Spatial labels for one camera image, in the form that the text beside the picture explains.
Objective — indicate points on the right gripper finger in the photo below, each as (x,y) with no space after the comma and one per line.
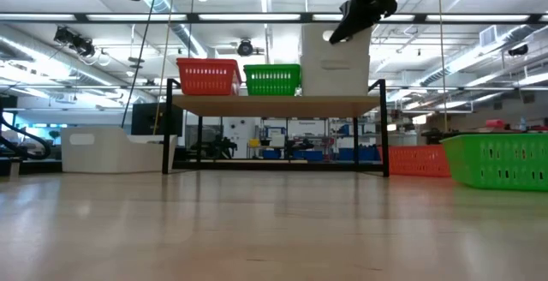
(364,11)

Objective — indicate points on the green plastic basket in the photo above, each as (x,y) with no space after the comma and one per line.
(272,66)
(496,161)
(272,86)

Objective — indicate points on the wooden shelf black metal legs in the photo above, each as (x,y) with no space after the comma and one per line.
(278,105)

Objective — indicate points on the white ceiling vent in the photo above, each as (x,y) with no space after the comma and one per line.
(488,37)

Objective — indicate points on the blue storage bin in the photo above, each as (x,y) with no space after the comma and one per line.
(308,156)
(272,154)
(364,154)

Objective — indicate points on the yellow background container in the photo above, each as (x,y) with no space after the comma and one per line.
(254,143)

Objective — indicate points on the red object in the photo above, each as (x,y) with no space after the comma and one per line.
(494,123)

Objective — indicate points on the white background cabinet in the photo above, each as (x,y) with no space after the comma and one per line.
(240,137)

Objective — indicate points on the clear bottle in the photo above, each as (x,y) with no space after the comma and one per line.
(522,124)

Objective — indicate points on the black background machine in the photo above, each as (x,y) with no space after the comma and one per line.
(214,146)

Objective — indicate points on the black cabinet box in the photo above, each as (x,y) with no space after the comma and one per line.
(145,118)

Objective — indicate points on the black ceiling lamp cluster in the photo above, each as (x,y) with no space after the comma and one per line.
(75,41)

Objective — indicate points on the black ceiling camera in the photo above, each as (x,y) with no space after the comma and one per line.
(518,50)

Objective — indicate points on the overhead frame light bar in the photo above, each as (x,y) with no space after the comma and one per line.
(192,17)

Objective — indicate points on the silver ceiling air duct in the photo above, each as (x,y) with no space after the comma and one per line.
(180,32)

